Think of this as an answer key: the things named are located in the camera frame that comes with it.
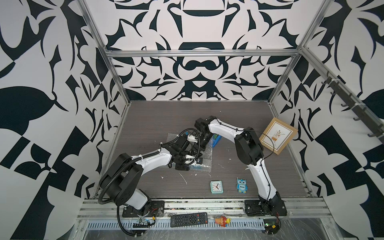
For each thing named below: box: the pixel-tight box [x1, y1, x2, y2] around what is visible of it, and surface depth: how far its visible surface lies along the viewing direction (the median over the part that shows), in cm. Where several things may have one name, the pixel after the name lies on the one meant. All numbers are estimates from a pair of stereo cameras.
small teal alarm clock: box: [210, 180, 224, 194], surface depth 81 cm
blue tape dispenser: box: [212, 134, 223, 148], surface depth 96 cm
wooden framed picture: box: [259, 117, 299, 155], surface depth 92 cm
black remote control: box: [170, 212, 208, 228], surface depth 71 cm
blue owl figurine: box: [236, 177, 248, 193], surface depth 82 cm
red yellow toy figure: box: [214, 216, 232, 228], surface depth 70 cm
